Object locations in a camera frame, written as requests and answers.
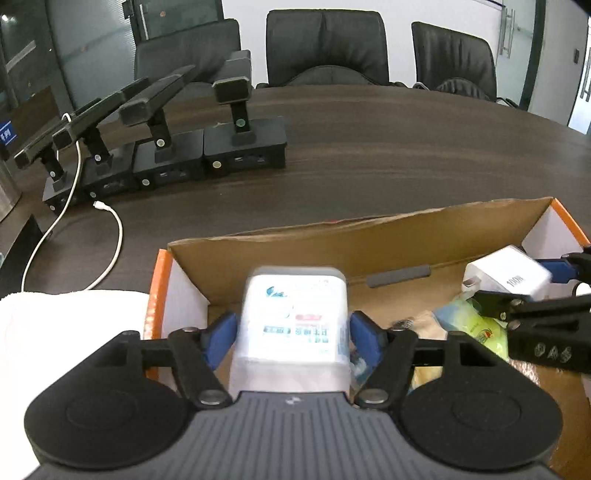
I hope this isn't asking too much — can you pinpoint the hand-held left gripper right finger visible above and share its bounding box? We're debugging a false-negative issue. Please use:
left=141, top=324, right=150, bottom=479
left=349, top=311, right=481, bottom=409

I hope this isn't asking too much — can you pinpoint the orange-edged cardboard box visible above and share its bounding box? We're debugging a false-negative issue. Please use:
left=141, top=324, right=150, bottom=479
left=143, top=197, right=591, bottom=480

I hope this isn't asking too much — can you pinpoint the white towel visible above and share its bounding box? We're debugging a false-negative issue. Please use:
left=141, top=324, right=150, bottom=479
left=0, top=290, right=151, bottom=480

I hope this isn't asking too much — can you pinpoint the dark wooden desktop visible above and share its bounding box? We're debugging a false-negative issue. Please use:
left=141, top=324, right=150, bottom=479
left=0, top=83, right=591, bottom=296

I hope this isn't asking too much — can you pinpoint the metal door handle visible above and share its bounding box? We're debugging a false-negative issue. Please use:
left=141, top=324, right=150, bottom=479
left=502, top=8, right=517, bottom=58

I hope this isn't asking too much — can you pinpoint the black office chair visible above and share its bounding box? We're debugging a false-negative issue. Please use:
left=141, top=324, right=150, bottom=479
left=131, top=18, right=252, bottom=88
left=256, top=9, right=407, bottom=89
left=411, top=21, right=520, bottom=109

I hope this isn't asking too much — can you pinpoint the green snack packet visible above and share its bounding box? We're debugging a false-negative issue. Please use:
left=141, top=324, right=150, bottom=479
left=434, top=295, right=511, bottom=358

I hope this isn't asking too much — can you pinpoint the white wet wipes container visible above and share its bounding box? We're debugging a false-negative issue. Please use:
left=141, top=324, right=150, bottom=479
left=229, top=265, right=352, bottom=398

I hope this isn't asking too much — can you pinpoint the white cable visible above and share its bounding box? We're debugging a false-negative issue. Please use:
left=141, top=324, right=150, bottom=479
left=21, top=113, right=124, bottom=292

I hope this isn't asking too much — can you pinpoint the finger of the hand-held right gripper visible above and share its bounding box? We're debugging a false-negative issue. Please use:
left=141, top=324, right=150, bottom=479
left=538, top=244, right=591, bottom=296
left=473, top=288, right=591, bottom=372

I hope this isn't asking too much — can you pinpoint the metal bin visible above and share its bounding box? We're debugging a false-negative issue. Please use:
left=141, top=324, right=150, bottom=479
left=0, top=157, right=22, bottom=222

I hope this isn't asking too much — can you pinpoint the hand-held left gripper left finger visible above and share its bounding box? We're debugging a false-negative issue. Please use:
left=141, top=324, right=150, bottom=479
left=111, top=311, right=238, bottom=409

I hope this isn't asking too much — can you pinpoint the white charger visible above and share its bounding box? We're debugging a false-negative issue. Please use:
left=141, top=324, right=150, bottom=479
left=462, top=246, right=553, bottom=301

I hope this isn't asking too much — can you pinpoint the grey foam strip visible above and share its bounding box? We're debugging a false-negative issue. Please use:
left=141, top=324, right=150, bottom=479
left=368, top=265, right=431, bottom=288

